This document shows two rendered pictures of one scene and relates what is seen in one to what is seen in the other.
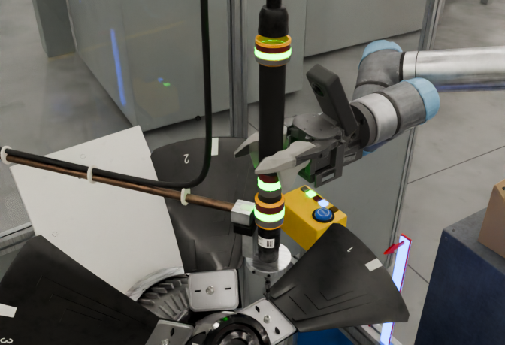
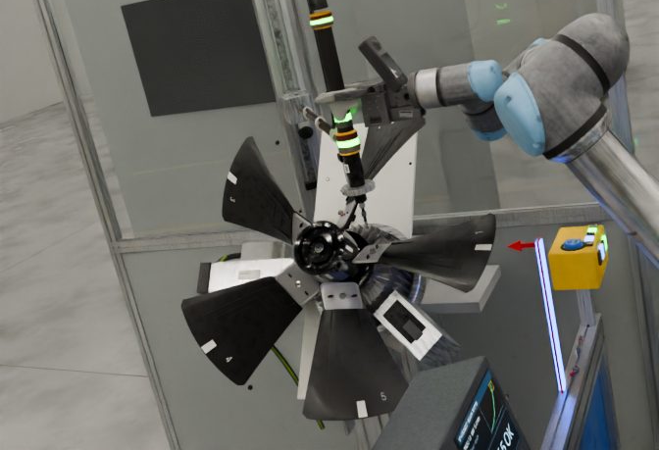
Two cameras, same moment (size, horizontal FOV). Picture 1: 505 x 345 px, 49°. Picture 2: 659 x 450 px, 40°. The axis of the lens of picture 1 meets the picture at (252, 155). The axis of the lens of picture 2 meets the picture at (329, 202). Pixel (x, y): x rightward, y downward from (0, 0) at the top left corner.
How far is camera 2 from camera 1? 1.59 m
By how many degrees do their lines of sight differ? 58
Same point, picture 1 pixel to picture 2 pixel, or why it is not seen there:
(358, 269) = (466, 245)
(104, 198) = not seen: hidden behind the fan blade
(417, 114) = (460, 85)
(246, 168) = (398, 133)
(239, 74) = (615, 107)
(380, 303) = (455, 271)
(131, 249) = (369, 206)
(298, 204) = (569, 234)
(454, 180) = not seen: outside the picture
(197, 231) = not seen: hidden behind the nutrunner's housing
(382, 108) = (425, 75)
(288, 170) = (335, 104)
